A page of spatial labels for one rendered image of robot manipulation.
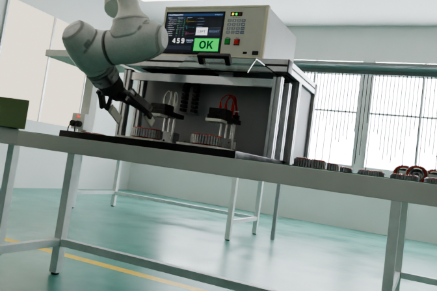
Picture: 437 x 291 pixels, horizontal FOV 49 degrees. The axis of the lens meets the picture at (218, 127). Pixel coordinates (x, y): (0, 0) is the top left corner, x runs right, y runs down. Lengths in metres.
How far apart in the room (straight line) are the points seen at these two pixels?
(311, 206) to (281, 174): 6.83
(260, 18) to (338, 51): 6.55
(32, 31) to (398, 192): 6.70
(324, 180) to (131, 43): 0.62
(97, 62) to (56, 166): 6.63
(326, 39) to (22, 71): 4.85
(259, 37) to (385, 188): 0.80
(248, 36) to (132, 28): 0.57
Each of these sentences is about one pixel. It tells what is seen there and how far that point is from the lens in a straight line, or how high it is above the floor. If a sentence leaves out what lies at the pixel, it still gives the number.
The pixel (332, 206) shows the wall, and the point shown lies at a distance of 7.98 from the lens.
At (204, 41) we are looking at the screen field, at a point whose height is 1.18.
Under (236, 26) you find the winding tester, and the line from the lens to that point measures 1.80.
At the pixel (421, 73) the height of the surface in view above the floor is 1.89.
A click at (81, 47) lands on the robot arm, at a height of 0.99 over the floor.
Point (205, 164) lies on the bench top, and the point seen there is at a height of 0.72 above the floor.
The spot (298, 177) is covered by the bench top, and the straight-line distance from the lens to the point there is 1.22.
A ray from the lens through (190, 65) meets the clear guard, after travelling 1.52.
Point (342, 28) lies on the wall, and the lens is 8.40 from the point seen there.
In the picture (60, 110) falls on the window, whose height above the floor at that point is 1.24.
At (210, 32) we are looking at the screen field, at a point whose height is 1.22.
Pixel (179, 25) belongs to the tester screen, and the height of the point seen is 1.25.
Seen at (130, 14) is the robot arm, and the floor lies 1.10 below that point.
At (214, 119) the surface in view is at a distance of 1.63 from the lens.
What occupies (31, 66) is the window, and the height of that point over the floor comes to 1.76.
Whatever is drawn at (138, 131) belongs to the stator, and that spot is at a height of 0.80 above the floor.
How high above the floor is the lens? 0.73
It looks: 4 degrees up
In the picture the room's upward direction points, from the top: 8 degrees clockwise
